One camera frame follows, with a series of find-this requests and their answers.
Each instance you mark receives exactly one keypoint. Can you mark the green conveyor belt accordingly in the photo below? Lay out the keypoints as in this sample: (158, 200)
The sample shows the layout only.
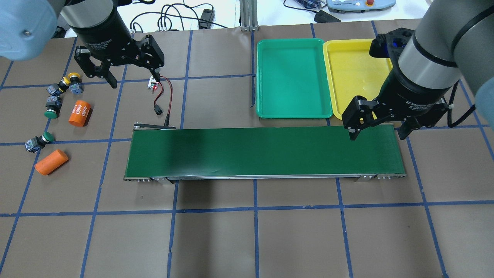
(274, 152)

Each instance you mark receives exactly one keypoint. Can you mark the orange cylinder with 4680 print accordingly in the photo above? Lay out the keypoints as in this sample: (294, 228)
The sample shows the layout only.
(79, 113)

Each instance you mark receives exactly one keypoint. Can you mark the black inline rocker switch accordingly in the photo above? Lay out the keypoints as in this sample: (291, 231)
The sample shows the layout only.
(158, 110)

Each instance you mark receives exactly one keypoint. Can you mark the yellow plastic tray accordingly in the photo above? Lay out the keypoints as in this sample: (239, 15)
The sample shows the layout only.
(352, 71)

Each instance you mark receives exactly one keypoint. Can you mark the aluminium frame post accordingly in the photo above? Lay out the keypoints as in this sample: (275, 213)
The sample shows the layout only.
(248, 15)

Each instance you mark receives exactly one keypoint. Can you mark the black power adapter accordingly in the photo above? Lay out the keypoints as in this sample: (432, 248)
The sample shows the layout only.
(207, 18)

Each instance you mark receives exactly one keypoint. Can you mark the green plastic tray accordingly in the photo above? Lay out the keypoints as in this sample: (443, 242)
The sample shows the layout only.
(291, 80)

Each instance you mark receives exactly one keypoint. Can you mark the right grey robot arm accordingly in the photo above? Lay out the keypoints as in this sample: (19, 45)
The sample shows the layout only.
(453, 40)

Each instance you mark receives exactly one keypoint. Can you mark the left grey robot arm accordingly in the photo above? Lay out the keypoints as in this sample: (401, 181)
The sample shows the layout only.
(28, 25)

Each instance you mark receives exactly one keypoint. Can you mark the plain orange cylinder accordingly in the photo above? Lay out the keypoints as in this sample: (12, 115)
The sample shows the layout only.
(51, 162)

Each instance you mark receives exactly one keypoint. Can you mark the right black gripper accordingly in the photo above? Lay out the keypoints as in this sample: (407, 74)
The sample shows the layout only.
(413, 92)

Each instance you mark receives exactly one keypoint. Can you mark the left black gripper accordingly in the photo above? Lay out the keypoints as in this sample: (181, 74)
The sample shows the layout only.
(103, 32)

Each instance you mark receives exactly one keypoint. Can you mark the yellow push button right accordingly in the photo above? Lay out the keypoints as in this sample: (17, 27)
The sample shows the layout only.
(75, 83)

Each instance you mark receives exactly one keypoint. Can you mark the teach pendant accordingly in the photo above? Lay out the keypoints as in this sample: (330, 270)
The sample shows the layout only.
(358, 6)

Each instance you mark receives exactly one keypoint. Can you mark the green push button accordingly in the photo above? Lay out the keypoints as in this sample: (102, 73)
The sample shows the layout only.
(53, 106)
(36, 144)

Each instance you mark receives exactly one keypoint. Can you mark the small white controller board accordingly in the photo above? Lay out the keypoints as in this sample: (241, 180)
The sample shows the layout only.
(152, 84)

